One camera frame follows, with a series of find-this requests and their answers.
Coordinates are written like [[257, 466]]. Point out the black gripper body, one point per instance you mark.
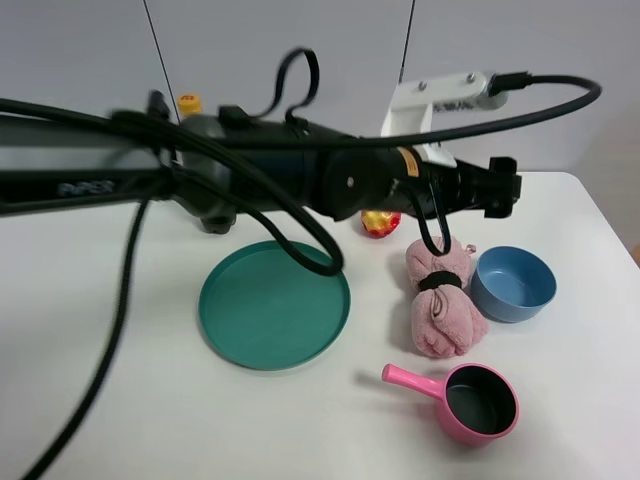
[[430, 191]]

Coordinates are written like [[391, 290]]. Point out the pink towel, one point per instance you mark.
[[444, 320]]

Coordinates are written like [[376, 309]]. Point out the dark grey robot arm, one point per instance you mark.
[[51, 166]]

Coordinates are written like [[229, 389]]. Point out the red yellow dimpled ball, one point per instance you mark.
[[379, 224]]

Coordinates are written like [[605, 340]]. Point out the blue bowl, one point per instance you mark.
[[511, 285]]

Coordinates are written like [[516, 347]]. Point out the green round plate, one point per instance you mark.
[[261, 310]]

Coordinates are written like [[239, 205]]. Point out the pink saucepan black inside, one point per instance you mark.
[[474, 404]]

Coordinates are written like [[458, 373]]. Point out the cola bottle yellow cap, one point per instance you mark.
[[190, 104]]

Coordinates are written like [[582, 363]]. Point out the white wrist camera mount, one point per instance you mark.
[[413, 105]]

